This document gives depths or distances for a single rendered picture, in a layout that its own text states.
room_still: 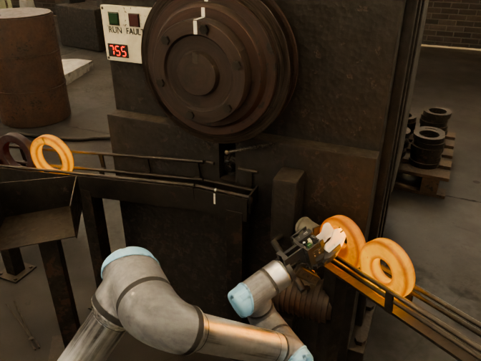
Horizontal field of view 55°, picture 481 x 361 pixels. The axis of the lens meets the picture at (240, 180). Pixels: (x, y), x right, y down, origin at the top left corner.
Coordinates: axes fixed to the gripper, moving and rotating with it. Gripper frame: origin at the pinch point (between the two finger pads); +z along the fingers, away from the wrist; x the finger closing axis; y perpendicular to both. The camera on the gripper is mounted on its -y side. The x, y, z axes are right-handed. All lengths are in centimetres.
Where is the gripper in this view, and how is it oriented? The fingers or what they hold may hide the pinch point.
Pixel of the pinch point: (343, 233)
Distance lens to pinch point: 128.3
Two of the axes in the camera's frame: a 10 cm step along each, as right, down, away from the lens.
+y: -2.6, -7.6, -6.0
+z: 8.1, -5.1, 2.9
